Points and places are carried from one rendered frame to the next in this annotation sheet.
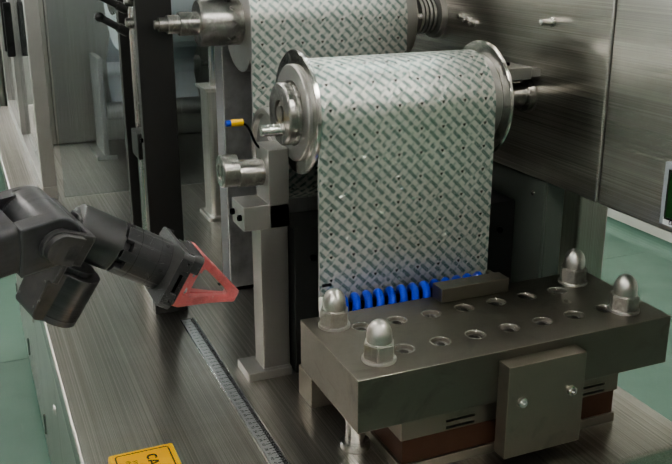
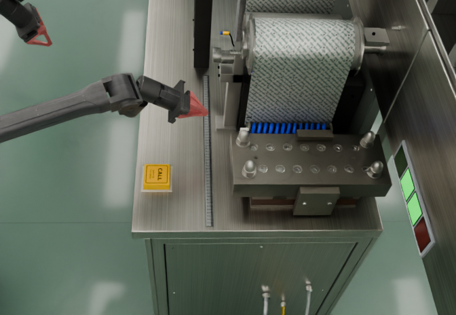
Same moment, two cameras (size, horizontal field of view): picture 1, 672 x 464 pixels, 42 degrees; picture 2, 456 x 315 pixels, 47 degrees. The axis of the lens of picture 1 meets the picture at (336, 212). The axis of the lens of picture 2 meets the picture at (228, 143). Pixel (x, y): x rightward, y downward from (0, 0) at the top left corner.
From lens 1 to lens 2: 0.70 m
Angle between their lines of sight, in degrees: 37
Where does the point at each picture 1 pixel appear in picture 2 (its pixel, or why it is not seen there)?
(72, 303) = (135, 112)
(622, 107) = (402, 98)
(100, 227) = (147, 91)
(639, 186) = (394, 136)
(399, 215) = (289, 98)
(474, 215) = (329, 102)
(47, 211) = (123, 92)
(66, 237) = (128, 105)
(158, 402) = (175, 131)
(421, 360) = (265, 179)
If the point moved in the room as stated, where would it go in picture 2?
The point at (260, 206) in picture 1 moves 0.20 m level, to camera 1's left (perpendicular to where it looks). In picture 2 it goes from (229, 74) to (158, 51)
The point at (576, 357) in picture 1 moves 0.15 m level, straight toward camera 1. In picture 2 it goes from (334, 194) to (301, 236)
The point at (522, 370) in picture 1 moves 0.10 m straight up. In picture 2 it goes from (306, 194) to (314, 172)
